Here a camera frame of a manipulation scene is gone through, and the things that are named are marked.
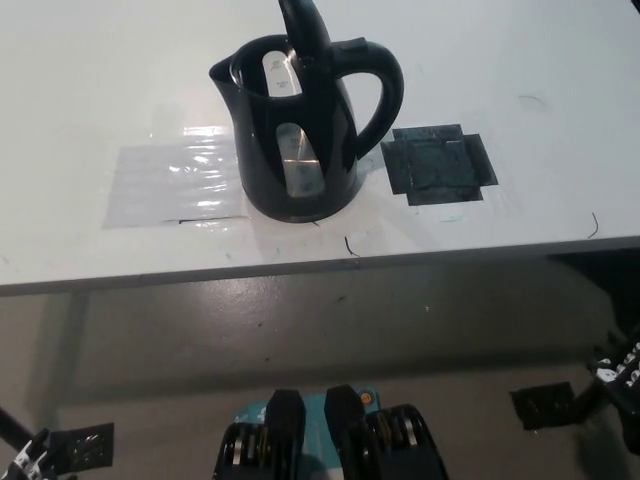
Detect black tape square patch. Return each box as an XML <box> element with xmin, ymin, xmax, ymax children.
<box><xmin>380</xmin><ymin>122</ymin><xmax>500</xmax><ymax>207</ymax></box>

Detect black electric kettle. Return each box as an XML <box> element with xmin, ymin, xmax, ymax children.
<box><xmin>208</xmin><ymin>0</ymin><xmax>405</xmax><ymax>224</ymax></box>

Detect black kettle lid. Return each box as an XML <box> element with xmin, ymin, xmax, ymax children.
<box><xmin>277</xmin><ymin>0</ymin><xmax>332</xmax><ymax>64</ymax></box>

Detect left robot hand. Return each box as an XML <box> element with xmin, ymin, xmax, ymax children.
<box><xmin>7</xmin><ymin>428</ymin><xmax>57</xmax><ymax>480</ymax></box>

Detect grey table leg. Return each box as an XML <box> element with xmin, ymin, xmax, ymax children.
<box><xmin>53</xmin><ymin>292</ymin><xmax>92</xmax><ymax>416</ymax></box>

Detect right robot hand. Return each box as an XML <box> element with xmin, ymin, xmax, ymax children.
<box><xmin>587</xmin><ymin>339</ymin><xmax>640</xmax><ymax>402</ymax></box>

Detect clear tape sheet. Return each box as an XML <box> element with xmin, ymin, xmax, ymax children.
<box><xmin>102</xmin><ymin>124</ymin><xmax>251</xmax><ymax>232</ymax></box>

